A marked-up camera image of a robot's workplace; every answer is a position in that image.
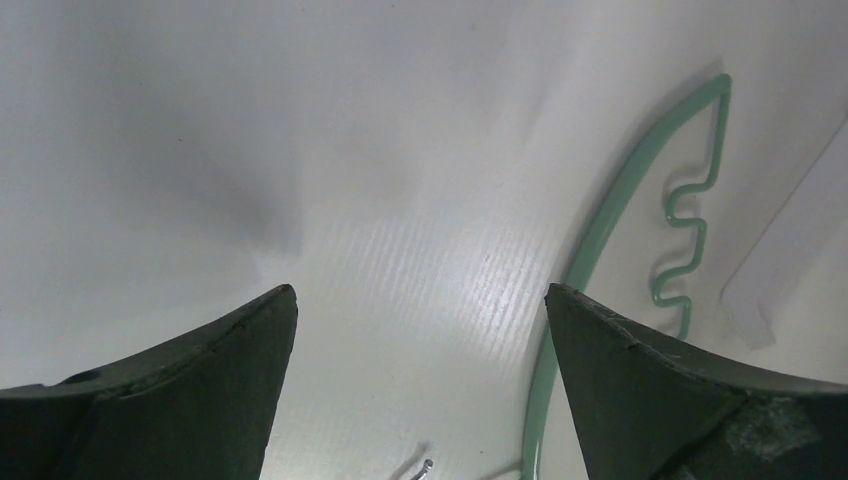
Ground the white clothes rack left post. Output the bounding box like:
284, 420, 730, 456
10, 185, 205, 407
720, 123, 847, 350

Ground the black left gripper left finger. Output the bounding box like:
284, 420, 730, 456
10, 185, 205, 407
1, 285, 298, 479

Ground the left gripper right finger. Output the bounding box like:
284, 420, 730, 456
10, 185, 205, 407
545, 284, 847, 479

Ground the dark green plastic hanger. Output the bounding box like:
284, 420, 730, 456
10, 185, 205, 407
488, 72, 733, 479

